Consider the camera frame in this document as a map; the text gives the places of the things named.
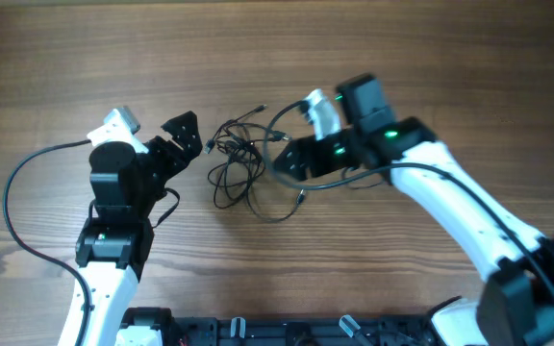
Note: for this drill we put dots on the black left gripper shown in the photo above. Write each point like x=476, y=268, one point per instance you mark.
x=190, y=146

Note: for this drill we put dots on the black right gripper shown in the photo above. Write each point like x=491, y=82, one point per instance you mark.
x=324, y=162

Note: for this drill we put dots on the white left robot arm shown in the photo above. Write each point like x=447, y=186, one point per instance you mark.
x=128, y=178

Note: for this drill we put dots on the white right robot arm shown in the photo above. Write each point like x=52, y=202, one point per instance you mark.
x=514, y=260

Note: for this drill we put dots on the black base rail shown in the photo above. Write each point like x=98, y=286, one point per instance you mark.
x=301, y=331

